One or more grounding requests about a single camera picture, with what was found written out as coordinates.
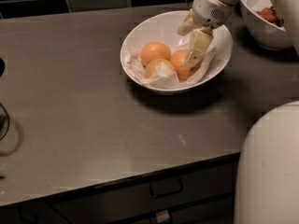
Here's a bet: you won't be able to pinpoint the white rounded gripper body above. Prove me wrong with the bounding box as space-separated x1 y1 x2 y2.
192 0 235 29

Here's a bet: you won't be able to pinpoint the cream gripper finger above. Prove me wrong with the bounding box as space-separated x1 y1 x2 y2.
178 10 203 35
185 27 214 67

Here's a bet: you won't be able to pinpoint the orange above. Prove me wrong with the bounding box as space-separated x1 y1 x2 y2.
139 42 171 66
170 49 201 80
145 59 175 78

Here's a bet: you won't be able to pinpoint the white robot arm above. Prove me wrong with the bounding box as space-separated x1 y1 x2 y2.
178 0 299 224

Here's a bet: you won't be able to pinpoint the white bowl with oranges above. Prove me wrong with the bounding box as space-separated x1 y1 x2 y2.
121 10 233 95

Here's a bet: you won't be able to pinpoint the white bowl with strawberries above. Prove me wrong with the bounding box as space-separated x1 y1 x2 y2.
239 0 292 50

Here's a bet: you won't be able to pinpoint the white crumpled paper liner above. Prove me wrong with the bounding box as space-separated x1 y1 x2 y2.
123 38 217 91

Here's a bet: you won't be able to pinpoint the red strawberries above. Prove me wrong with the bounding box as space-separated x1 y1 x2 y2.
258 7 283 27

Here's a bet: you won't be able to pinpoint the dark drawer front with handle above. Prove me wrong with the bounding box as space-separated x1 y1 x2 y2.
52 164 236 224

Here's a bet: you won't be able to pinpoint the black wire object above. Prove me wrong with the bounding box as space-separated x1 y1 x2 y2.
0 58 10 140

